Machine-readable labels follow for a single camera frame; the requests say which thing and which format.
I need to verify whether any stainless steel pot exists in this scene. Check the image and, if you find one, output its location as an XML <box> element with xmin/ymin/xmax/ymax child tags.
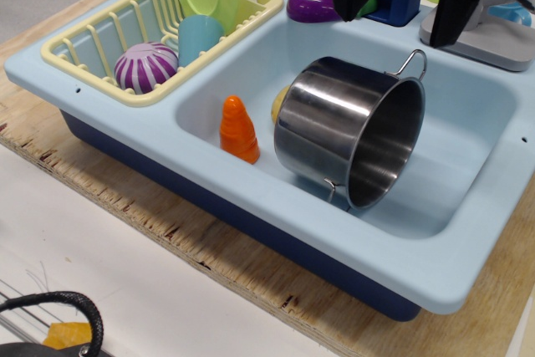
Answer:
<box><xmin>274</xmin><ymin>49</ymin><xmax>427</xmax><ymax>210</ymax></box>

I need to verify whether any plywood board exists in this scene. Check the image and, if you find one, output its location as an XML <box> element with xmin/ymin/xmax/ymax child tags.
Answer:
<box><xmin>0</xmin><ymin>0</ymin><xmax>535</xmax><ymax>357</ymax></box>

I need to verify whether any yellow dish drying rack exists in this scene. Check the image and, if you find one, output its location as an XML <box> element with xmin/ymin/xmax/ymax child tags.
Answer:
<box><xmin>41</xmin><ymin>0</ymin><xmax>284</xmax><ymax>107</ymax></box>

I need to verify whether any purple toy eggplant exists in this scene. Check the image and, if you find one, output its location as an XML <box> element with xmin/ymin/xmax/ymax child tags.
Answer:
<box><xmin>286</xmin><ymin>0</ymin><xmax>341</xmax><ymax>23</ymax></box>

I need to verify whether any purple striped bowl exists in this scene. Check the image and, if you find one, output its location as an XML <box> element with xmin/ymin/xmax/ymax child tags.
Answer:
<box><xmin>114</xmin><ymin>42</ymin><xmax>179</xmax><ymax>94</ymax></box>

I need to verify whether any black braided cable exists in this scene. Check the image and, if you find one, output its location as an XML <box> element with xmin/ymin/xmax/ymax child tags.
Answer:
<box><xmin>0</xmin><ymin>290</ymin><xmax>104</xmax><ymax>357</ymax></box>

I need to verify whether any yellow tape piece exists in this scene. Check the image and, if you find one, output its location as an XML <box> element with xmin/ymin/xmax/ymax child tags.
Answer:
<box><xmin>42</xmin><ymin>322</ymin><xmax>92</xmax><ymax>350</ymax></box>

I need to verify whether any orange toy carrot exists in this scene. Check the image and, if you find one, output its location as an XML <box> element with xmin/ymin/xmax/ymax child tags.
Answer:
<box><xmin>219</xmin><ymin>95</ymin><xmax>260</xmax><ymax>164</ymax></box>

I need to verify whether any light blue plastic cup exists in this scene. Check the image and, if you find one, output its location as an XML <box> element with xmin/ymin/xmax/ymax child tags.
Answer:
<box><xmin>178</xmin><ymin>15</ymin><xmax>225</xmax><ymax>67</ymax></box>

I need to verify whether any grey toy faucet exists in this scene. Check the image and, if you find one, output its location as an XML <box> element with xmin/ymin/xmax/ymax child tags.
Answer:
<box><xmin>442</xmin><ymin>0</ymin><xmax>534</xmax><ymax>72</ymax></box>

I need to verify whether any light blue toy sink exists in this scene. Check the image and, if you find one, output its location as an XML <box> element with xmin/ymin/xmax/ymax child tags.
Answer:
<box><xmin>4</xmin><ymin>0</ymin><xmax>534</xmax><ymax>321</ymax></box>

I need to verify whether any yellow toy potato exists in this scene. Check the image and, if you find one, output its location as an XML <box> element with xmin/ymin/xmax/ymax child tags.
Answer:
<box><xmin>271</xmin><ymin>85</ymin><xmax>290</xmax><ymax>124</ymax></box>

